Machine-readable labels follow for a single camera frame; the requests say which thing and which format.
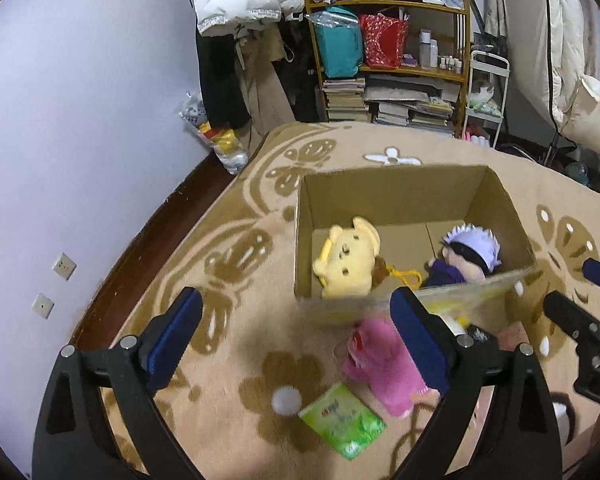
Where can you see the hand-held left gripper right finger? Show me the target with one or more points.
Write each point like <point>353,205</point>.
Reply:
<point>419,342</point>

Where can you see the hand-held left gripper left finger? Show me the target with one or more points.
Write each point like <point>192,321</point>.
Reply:
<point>176,336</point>

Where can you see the pink plush toy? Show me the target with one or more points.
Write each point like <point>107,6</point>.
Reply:
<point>380,366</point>

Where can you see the white-haired plush doll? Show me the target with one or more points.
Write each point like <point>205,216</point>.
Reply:
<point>467,255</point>

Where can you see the green tissue packet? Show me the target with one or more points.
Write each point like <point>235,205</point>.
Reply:
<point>342,422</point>

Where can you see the yellow dog plush toy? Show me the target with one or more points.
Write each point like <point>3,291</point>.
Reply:
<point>344,260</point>

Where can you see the cardboard box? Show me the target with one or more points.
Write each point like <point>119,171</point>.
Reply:
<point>397,195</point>

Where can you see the teal round object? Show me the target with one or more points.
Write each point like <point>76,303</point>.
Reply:
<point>577,172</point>

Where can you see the black rack stand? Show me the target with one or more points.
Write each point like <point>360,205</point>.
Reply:
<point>540,152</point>

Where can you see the pink bottles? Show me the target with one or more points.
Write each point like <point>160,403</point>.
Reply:
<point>475,138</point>

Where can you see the clear bag of toys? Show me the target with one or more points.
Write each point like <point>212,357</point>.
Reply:
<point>220,145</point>

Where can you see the white trolley cart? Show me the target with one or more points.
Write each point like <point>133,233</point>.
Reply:
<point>500,67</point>

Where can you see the pile of books and magazines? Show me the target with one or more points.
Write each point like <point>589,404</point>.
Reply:
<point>412,110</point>

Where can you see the cream puffer coat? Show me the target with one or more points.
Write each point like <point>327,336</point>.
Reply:
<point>575,40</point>

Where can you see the stack of old books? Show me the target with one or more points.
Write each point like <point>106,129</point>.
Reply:
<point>344,100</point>

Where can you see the row of small bottles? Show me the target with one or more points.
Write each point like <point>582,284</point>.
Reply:
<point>452,63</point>

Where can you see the beige hanging garment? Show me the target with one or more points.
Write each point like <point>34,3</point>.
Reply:
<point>262,90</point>

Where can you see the black hanging garment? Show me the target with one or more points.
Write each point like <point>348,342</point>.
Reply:
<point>220,75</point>

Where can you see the wooden shelf unit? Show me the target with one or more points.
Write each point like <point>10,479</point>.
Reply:
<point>432,73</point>

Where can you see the slim white bottle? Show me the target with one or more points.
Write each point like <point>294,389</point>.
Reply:
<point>434,54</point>

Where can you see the small purple box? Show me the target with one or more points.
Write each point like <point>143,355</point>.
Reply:
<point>411,60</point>

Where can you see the tall white bottle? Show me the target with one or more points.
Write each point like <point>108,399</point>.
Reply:
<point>425,50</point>

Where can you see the red patterned bag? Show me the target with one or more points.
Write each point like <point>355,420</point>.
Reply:
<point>382,42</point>

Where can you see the teal bag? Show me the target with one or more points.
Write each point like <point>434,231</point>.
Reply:
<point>337,45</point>

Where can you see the white wall socket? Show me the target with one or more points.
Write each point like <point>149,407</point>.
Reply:
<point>64,266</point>
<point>44,306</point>

